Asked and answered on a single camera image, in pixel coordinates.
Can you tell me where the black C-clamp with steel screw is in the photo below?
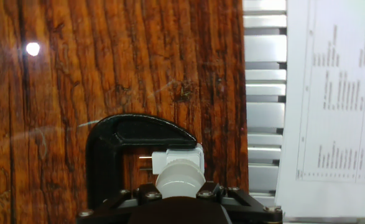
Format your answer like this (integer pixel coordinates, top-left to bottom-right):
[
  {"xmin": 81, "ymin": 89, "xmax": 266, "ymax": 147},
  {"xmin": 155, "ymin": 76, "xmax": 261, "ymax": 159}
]
[{"xmin": 85, "ymin": 113, "xmax": 198, "ymax": 211}]

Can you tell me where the brown wooden board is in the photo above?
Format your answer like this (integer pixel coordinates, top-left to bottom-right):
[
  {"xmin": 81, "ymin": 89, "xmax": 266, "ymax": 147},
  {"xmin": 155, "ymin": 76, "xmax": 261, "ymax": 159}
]
[{"xmin": 0, "ymin": 0, "xmax": 250, "ymax": 224}]

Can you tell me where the printed white paper sheet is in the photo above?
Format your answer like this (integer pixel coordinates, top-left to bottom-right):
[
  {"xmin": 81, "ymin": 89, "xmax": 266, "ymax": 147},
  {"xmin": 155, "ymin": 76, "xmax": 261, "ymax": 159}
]
[{"xmin": 274, "ymin": 0, "xmax": 365, "ymax": 218}]

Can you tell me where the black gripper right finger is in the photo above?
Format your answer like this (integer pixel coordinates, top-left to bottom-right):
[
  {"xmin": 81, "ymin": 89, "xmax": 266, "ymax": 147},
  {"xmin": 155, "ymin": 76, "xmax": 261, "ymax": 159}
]
[{"xmin": 195, "ymin": 182, "xmax": 283, "ymax": 224}]

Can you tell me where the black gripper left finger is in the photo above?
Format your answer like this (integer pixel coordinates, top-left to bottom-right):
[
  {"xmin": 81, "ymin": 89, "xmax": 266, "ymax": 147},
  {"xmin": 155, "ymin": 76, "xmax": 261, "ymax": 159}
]
[{"xmin": 76, "ymin": 182, "xmax": 163, "ymax": 224}]

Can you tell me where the white plug socket adapter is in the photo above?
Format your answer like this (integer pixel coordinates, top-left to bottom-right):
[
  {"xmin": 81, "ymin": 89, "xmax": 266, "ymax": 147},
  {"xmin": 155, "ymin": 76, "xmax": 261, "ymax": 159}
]
[{"xmin": 138, "ymin": 143, "xmax": 205, "ymax": 177}]

